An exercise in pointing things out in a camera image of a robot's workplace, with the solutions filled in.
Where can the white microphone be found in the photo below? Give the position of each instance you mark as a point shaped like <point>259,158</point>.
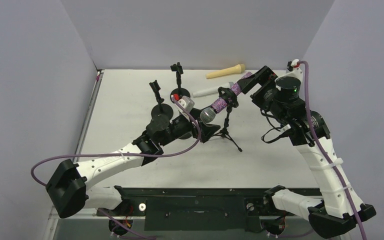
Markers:
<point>211,90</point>

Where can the black round-base stand white mic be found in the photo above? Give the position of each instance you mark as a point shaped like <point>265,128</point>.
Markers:
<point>161,108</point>

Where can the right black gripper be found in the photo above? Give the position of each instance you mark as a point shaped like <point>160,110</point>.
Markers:
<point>260,84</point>

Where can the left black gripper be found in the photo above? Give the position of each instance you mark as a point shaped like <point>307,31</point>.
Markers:
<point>207,130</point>

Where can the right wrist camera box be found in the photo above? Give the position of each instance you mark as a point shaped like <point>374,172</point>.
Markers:
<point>293,63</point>

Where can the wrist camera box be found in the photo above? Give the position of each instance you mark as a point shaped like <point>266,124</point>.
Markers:
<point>293,63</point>
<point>183,104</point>

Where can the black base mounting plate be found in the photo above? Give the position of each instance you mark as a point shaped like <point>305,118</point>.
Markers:
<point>194,209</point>

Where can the black tripod shock-mount stand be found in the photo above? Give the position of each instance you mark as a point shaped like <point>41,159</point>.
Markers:
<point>226,129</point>

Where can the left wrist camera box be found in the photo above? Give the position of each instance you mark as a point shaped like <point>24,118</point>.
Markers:
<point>183,104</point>

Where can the cream beige microphone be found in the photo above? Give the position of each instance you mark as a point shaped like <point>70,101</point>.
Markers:
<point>237,69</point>

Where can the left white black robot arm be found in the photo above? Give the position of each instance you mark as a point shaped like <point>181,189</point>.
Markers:
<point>72,187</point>

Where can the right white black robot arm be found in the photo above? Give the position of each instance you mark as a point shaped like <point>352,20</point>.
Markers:
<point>286,97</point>

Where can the purple glitter microphone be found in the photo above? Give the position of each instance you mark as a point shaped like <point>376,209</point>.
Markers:
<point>209,113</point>

